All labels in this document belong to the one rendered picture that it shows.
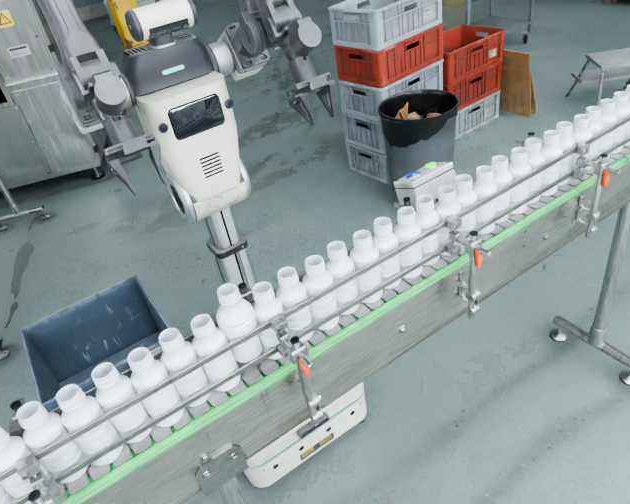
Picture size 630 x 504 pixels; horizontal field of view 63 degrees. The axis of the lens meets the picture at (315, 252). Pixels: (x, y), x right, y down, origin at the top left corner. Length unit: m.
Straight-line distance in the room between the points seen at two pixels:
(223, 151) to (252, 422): 0.76
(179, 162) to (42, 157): 3.27
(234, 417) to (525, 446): 1.32
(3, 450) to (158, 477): 0.27
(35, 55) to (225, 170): 3.06
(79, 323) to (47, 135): 3.16
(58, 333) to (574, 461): 1.71
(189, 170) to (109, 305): 0.43
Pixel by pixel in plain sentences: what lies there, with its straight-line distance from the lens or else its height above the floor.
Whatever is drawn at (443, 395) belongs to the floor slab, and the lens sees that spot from 2.22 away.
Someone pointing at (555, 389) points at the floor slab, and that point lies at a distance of 2.30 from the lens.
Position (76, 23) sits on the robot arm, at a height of 1.60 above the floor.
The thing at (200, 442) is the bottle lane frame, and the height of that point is 0.95.
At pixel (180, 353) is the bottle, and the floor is 1.13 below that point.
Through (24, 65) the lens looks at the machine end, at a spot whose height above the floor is 0.99.
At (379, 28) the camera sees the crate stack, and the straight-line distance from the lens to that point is 3.20.
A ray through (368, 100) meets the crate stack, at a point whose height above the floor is 0.57.
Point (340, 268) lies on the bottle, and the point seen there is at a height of 1.13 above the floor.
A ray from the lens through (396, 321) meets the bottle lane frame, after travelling 1.17.
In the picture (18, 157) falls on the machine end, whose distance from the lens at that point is 4.70.
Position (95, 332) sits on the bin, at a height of 0.84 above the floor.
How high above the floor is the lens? 1.76
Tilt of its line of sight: 36 degrees down
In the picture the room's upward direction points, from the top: 11 degrees counter-clockwise
